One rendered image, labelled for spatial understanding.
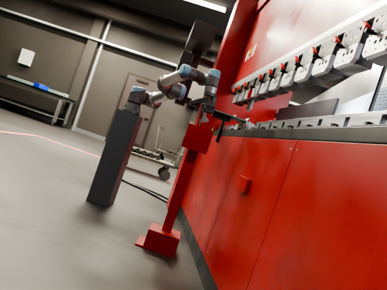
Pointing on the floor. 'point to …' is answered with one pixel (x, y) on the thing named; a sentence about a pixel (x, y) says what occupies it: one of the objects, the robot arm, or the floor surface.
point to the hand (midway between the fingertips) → (198, 124)
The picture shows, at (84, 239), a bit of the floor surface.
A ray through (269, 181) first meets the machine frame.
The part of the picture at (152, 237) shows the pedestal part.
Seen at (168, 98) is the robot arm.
